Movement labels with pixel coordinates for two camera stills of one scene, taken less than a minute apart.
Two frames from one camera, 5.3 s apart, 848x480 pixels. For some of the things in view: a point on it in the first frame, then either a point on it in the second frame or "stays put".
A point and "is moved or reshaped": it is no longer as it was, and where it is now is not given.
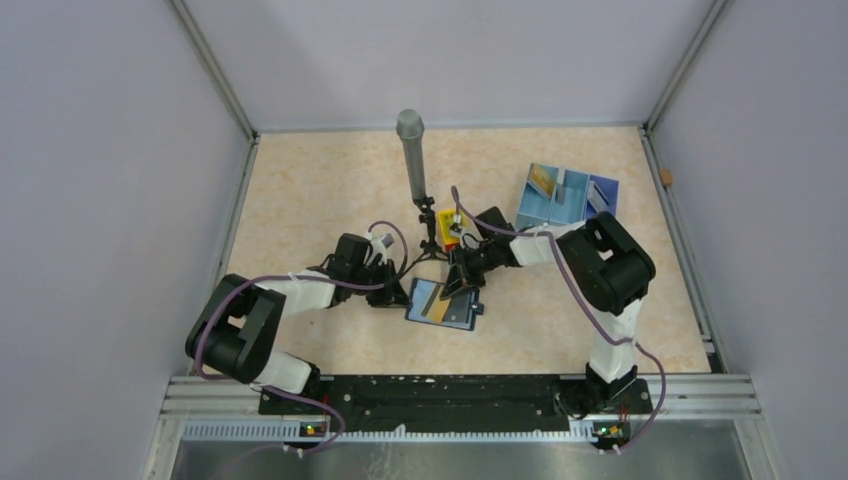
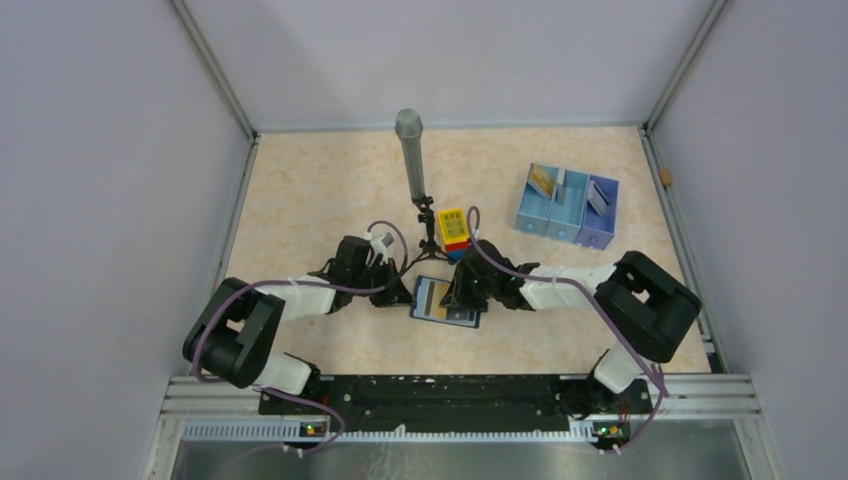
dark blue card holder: (459, 311) stays put
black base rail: (457, 403) stays put
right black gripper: (460, 272) → (457, 294)
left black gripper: (393, 292) stays put
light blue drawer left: (535, 208) stays put
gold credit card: (438, 307) is moved or reshaped
